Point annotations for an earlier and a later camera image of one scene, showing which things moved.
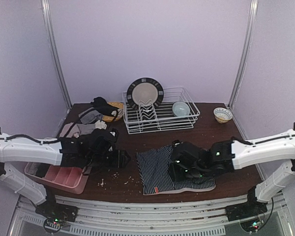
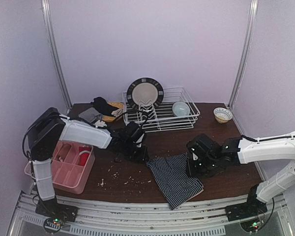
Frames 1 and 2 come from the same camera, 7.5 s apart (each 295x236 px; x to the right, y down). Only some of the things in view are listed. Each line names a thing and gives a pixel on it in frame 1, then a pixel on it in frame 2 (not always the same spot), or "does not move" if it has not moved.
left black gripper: (118, 159) -> (139, 152)
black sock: (101, 105) does not move
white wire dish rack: (179, 109) does not move
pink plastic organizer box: (68, 179) does not move
